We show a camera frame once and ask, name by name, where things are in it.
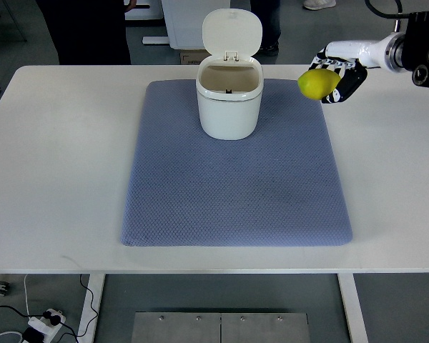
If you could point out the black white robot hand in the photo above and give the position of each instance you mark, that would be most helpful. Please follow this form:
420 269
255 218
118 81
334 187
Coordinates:
352 59

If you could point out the yellow lemon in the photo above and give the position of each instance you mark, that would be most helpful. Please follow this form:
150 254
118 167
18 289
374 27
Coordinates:
318 83

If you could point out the white trash bin with lid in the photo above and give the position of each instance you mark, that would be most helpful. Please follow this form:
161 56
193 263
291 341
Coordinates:
230 80

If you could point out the blue quilted mat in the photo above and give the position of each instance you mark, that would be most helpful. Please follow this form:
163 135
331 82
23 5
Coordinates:
278 187

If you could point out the cardboard box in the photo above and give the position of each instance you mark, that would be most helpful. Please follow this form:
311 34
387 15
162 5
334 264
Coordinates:
192 57

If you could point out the white cabinet base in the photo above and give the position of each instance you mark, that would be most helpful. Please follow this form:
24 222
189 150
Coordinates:
183 21

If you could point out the right white table leg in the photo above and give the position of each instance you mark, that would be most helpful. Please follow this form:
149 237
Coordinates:
353 312

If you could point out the white table leg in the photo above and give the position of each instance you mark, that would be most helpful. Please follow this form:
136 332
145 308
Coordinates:
353 312
93 286

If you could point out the metal floor plate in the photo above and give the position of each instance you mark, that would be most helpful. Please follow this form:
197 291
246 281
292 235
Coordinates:
220 327

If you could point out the left white table leg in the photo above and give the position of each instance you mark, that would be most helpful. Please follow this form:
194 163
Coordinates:
93 286

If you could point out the white power strip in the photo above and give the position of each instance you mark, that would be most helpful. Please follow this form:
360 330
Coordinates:
49 324

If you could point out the white machine with handle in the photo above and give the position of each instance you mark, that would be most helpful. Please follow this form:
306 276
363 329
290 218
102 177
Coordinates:
146 10

